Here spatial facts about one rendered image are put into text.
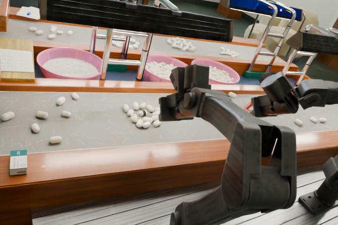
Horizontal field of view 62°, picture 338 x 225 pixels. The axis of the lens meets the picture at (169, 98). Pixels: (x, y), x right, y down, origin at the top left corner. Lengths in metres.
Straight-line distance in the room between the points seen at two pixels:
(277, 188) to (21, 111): 0.77
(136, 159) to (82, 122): 0.24
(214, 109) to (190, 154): 0.35
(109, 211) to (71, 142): 0.22
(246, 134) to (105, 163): 0.45
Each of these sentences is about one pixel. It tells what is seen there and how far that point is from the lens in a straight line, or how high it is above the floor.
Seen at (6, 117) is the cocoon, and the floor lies 0.76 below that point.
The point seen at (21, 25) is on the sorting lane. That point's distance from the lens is 1.62.
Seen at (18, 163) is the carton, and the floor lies 0.78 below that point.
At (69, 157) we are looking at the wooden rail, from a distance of 0.79.
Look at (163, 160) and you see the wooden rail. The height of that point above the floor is 0.76.
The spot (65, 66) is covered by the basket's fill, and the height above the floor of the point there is 0.73.
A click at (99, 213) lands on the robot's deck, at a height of 0.67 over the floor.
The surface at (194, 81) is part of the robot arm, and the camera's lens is 0.68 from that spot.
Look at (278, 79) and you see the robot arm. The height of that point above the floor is 1.05.
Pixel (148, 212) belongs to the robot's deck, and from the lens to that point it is 0.82.
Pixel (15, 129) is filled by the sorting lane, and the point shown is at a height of 0.74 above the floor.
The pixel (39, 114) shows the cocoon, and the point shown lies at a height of 0.75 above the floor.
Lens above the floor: 1.32
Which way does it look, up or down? 30 degrees down
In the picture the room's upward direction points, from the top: 17 degrees clockwise
